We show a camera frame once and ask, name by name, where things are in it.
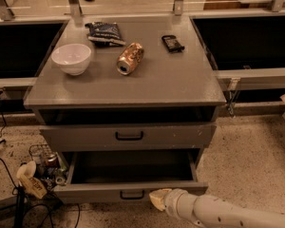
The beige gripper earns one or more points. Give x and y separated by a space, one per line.
170 200

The grey drawer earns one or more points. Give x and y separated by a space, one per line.
136 136
116 176

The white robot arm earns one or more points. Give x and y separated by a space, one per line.
211 212

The grey top drawer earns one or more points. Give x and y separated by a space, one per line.
136 136

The grey drawer cabinet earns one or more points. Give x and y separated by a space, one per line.
165 88

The beige bottle on floor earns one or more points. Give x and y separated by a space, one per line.
32 185

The crushed copper soda can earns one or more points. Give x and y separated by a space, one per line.
130 58

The black snack bar packet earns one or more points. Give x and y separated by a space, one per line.
172 44

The white bowl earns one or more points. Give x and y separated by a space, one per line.
72 59

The wire basket with jars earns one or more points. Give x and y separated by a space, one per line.
49 166

